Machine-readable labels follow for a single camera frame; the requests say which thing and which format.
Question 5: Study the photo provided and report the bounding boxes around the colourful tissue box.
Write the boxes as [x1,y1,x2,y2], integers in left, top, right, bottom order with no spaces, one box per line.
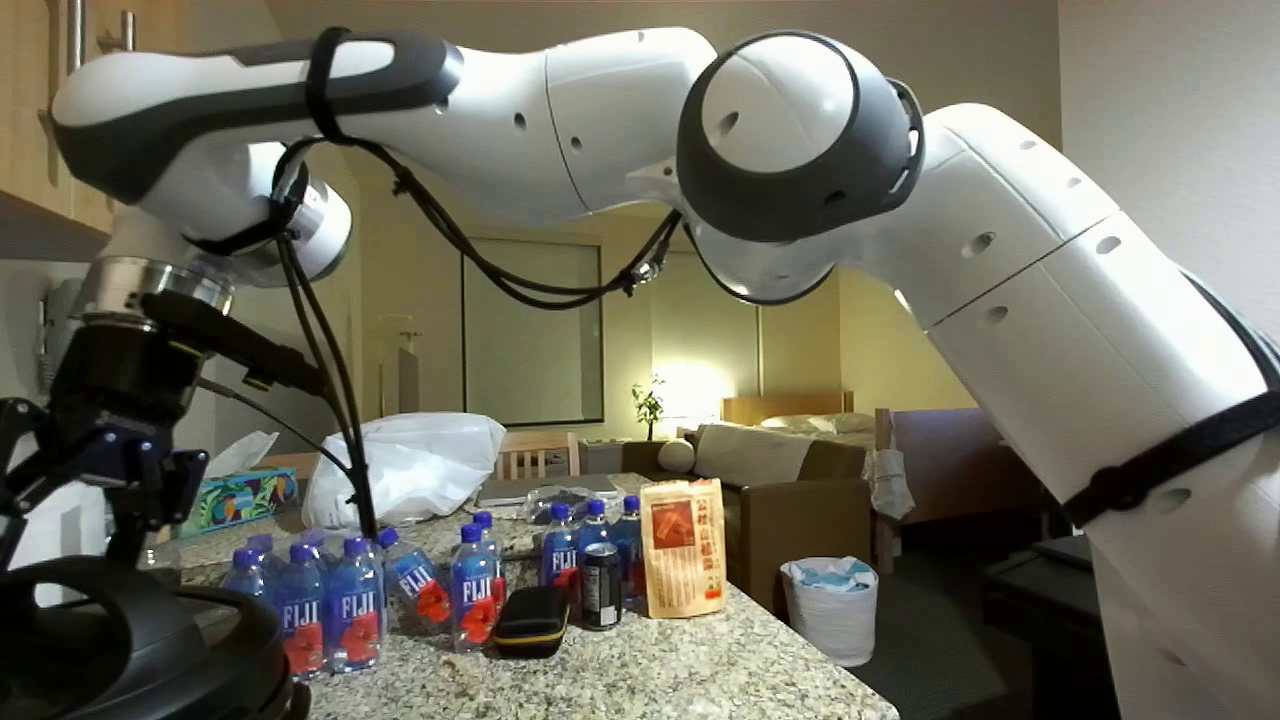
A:
[182,432,299,537]

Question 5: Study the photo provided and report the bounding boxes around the white plastic bag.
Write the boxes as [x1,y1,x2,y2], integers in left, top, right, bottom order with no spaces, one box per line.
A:
[299,413,508,526]

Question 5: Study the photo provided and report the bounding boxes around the bed with headboard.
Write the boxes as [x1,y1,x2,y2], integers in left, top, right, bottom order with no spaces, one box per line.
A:
[715,389,1058,526]

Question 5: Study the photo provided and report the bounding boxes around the dark soda can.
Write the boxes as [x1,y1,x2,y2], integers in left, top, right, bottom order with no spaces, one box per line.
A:
[575,541,625,627]

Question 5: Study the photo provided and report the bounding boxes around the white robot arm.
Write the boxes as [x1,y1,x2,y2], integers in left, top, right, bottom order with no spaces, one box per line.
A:
[51,28,1280,720]

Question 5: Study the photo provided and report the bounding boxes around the brown cardboard box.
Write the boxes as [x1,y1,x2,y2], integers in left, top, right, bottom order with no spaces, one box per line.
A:
[726,440,871,614]

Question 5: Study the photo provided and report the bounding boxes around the wooden chair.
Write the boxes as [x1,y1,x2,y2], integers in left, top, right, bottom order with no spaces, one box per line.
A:
[497,428,579,478]

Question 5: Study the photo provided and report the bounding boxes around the white trash bin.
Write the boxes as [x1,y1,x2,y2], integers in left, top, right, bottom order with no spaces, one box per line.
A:
[780,557,880,667]

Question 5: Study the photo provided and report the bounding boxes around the wooden upper cabinets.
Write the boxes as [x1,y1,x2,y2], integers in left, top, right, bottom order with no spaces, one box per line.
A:
[0,0,191,268]

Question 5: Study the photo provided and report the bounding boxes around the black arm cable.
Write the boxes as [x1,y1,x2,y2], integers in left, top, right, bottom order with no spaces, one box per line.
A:
[184,22,838,541]

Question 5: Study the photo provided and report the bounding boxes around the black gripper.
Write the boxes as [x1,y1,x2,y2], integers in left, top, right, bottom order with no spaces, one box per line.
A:
[0,323,207,566]

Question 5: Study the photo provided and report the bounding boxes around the orange snack bag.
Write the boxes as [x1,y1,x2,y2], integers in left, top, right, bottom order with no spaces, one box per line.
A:
[640,478,727,619]

